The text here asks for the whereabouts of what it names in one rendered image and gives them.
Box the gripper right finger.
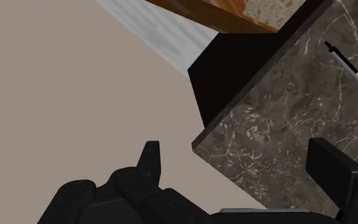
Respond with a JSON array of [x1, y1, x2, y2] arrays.
[[305, 137, 358, 224]]

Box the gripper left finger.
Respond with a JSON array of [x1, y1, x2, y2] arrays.
[[37, 141, 217, 224]]

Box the black and white pen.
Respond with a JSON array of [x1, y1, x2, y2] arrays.
[[324, 41, 358, 101]]

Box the black counter cabinet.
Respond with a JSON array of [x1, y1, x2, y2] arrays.
[[186, 0, 336, 129]]

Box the brown wooden cabinet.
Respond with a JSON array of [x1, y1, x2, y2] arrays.
[[144, 0, 307, 34]]

